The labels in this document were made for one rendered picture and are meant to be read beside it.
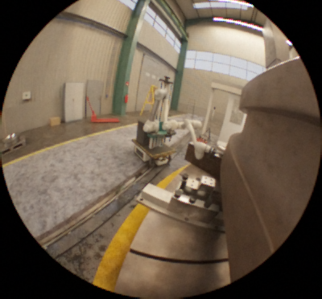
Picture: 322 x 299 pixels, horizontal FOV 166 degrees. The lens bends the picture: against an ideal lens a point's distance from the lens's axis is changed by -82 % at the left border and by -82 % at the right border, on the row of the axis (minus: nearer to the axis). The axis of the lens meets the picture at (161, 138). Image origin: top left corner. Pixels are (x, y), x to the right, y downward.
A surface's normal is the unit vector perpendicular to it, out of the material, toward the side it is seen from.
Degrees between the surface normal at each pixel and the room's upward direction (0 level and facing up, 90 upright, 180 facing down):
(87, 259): 0
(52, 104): 90
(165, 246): 0
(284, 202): 56
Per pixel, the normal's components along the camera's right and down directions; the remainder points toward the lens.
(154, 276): 0.15, -0.92
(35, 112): 0.87, 0.29
